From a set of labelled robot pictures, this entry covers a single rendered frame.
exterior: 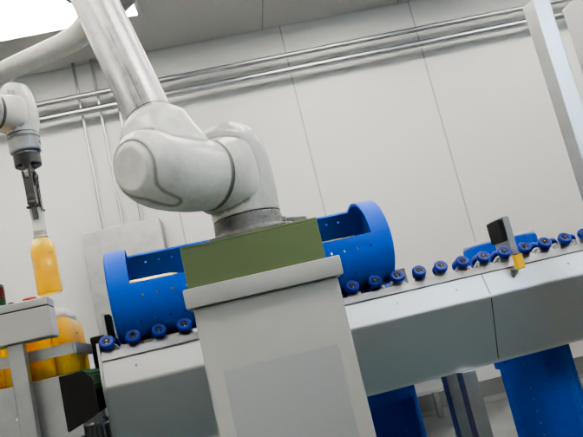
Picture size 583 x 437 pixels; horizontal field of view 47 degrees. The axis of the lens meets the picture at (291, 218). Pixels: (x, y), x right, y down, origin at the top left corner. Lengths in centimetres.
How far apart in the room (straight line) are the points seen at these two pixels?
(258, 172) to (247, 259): 22
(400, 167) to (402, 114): 46
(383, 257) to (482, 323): 38
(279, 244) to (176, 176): 25
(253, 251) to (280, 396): 29
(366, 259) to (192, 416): 70
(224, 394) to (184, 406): 69
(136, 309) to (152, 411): 29
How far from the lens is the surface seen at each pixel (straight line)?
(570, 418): 270
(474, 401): 224
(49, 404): 194
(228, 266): 136
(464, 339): 222
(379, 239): 212
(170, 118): 137
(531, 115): 616
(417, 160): 575
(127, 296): 201
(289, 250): 136
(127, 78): 146
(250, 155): 147
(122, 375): 201
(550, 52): 229
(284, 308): 135
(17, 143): 207
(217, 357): 135
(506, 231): 239
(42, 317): 183
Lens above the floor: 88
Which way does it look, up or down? 9 degrees up
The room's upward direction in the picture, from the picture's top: 13 degrees counter-clockwise
